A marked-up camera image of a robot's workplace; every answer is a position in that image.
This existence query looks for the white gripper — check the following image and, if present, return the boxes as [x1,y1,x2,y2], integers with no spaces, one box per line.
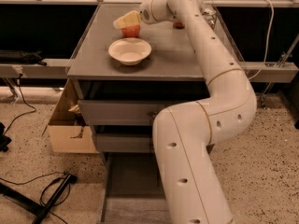
[113,0,174,29]

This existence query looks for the red apple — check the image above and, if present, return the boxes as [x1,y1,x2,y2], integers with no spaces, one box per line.
[121,24,140,38]

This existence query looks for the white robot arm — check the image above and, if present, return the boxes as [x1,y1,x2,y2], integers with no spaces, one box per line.
[139,0,257,224]

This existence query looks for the grey drawer cabinet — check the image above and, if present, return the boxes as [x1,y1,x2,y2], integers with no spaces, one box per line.
[66,3,248,161]

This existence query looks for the grey top drawer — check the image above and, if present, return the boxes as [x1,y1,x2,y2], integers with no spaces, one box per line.
[78,100,180,126]

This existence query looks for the grey drawer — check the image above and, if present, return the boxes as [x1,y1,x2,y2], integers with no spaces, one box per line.
[78,100,180,126]
[97,153,171,224]
[93,133,154,153]

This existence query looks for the grey middle drawer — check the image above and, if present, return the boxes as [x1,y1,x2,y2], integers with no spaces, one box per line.
[93,133,154,153]

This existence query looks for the grey bottom drawer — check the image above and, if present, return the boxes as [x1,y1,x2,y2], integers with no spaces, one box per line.
[97,153,171,224]

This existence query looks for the white paper bowl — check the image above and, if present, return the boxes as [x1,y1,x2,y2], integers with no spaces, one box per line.
[108,38,151,66]

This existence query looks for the red cola can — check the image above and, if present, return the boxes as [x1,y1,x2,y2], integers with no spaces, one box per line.
[173,22,185,29]

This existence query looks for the white green soda can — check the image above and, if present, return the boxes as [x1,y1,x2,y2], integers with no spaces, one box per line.
[203,9,217,29]

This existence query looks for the cardboard box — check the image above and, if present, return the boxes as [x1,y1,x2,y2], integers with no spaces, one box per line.
[47,80,97,154]

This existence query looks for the black object at left edge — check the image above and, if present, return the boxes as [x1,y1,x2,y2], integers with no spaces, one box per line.
[0,122,11,152]

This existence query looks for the black stand leg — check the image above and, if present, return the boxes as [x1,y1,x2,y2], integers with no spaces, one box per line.
[0,173,78,224]

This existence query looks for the metal frame rail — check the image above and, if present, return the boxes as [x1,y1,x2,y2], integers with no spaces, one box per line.
[0,59,70,79]

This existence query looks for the black floor cable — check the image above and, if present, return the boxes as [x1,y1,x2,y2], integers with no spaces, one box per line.
[3,74,37,135]

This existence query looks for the black bag on rail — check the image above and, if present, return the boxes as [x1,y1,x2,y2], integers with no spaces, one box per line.
[0,50,47,66]

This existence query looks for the white hanging cable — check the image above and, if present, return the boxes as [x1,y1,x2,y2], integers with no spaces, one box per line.
[245,0,275,82]

